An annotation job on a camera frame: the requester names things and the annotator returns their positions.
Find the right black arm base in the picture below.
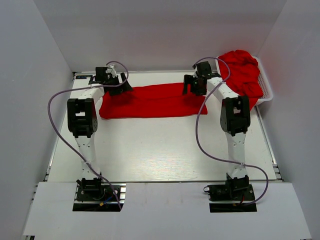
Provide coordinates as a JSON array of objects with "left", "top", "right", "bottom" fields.
[{"left": 203, "top": 184, "right": 257, "bottom": 213}]

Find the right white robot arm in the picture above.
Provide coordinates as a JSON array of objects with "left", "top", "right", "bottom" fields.
[{"left": 182, "top": 61, "right": 251, "bottom": 202}]

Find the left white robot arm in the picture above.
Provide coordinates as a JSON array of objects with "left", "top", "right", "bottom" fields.
[{"left": 67, "top": 62, "right": 132, "bottom": 198}]

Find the blue label sticker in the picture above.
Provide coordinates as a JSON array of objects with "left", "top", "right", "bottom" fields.
[{"left": 75, "top": 74, "right": 93, "bottom": 80}]

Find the red t shirt pile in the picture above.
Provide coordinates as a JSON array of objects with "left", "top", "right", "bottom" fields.
[{"left": 218, "top": 49, "right": 263, "bottom": 109}]

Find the white plastic basket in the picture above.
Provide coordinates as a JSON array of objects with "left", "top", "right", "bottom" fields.
[{"left": 214, "top": 55, "right": 273, "bottom": 109}]

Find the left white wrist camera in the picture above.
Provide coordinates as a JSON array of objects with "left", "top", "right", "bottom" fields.
[{"left": 105, "top": 64, "right": 118, "bottom": 78}]

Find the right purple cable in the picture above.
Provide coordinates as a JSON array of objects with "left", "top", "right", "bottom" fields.
[{"left": 194, "top": 56, "right": 270, "bottom": 207}]

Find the purple cable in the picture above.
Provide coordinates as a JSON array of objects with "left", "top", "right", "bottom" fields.
[
  {"left": 194, "top": 56, "right": 270, "bottom": 207},
  {"left": 47, "top": 60, "right": 129, "bottom": 211}
]

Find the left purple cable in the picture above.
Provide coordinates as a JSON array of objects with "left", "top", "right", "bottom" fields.
[{"left": 47, "top": 60, "right": 129, "bottom": 211}]

